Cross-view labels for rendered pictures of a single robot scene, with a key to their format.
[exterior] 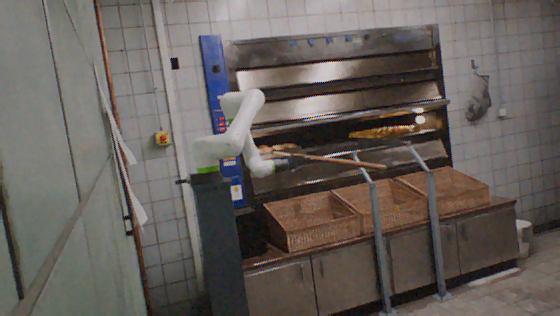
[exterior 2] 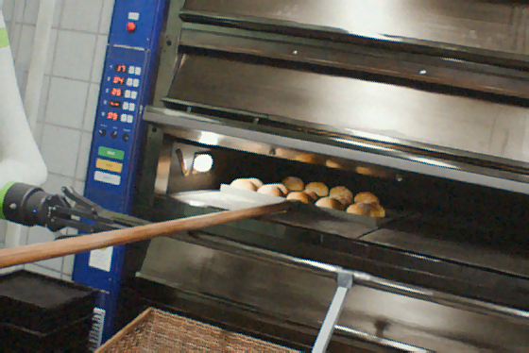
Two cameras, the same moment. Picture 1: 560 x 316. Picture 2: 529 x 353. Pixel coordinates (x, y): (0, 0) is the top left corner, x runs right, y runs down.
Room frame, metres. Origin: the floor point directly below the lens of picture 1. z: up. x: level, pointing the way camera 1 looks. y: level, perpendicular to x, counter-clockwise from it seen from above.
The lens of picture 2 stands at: (1.94, -1.37, 1.49)
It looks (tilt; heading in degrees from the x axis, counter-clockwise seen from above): 5 degrees down; 39
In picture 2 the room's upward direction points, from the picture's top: 10 degrees clockwise
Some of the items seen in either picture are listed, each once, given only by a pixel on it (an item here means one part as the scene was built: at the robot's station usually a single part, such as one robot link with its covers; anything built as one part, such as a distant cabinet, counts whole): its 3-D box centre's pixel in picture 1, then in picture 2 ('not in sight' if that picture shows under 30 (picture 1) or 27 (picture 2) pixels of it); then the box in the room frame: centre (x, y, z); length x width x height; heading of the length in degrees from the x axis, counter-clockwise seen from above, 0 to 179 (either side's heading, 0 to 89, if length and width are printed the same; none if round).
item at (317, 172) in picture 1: (355, 163); (444, 323); (3.73, -0.61, 1.02); 1.79 x 0.11 x 0.19; 109
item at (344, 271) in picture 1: (372, 261); not in sight; (3.42, -0.60, 0.29); 2.42 x 0.56 x 0.58; 109
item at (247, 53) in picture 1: (338, 45); not in sight; (3.75, -0.60, 1.99); 1.80 x 0.08 x 0.21; 109
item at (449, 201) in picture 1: (441, 189); not in sight; (3.67, -1.28, 0.72); 0.56 x 0.49 x 0.28; 108
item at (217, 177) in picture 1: (199, 178); not in sight; (2.45, 0.45, 1.23); 0.26 x 0.15 x 0.06; 105
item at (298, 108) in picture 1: (347, 101); (484, 127); (3.73, -0.61, 1.54); 1.79 x 0.11 x 0.19; 109
